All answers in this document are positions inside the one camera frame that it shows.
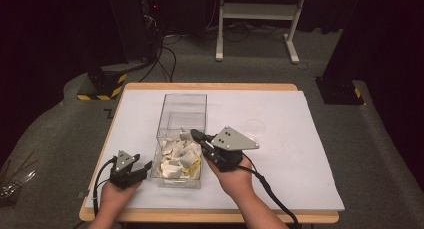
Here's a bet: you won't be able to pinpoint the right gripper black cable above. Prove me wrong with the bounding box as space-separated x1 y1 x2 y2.
240 152 301 229

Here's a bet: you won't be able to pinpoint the single white tea bag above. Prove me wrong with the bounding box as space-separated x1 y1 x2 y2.
179 128 195 142

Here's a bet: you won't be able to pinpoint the person's right hand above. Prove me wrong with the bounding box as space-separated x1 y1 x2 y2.
205 157 257 203

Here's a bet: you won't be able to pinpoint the white foam board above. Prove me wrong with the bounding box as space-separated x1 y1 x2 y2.
84 89 346 212

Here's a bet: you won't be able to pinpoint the black yellow striped stand base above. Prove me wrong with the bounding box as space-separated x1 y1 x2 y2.
76 64 129 102

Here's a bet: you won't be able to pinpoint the white metal stand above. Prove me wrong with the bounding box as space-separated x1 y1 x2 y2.
215 0 309 65

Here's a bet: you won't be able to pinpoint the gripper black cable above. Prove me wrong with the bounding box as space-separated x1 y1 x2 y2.
240 152 301 229
93 156 118 217

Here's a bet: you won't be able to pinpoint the pile of white tea bags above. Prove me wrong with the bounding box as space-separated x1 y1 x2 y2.
159 137 203 179

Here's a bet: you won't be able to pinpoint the black square stand base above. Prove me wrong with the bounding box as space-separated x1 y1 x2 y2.
314 76 365 106

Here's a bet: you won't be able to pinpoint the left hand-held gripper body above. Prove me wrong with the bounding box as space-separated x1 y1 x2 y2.
109 149 141 190

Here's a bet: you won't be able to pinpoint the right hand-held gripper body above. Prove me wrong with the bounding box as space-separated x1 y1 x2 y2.
202 126 260 173

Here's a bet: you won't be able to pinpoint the metal tripod legs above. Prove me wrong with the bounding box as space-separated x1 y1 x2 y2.
0 151 38 204

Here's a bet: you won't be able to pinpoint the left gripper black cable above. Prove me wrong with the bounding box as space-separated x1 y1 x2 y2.
93 156 118 217

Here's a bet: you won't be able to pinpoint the black floor cables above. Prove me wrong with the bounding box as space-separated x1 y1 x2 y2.
138 35 178 84

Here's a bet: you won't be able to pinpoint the wooden table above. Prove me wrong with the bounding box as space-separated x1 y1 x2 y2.
79 82 340 224

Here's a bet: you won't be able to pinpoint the clear plastic drawer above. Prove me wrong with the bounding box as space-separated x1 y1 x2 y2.
150 135 204 190

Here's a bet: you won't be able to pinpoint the person's left hand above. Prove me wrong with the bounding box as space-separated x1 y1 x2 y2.
99 181 143 218

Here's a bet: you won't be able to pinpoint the black equipment column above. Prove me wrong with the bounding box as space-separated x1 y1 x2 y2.
105 0 159 65

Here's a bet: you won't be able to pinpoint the black cables under stand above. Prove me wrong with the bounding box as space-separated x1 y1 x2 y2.
205 20 288 43

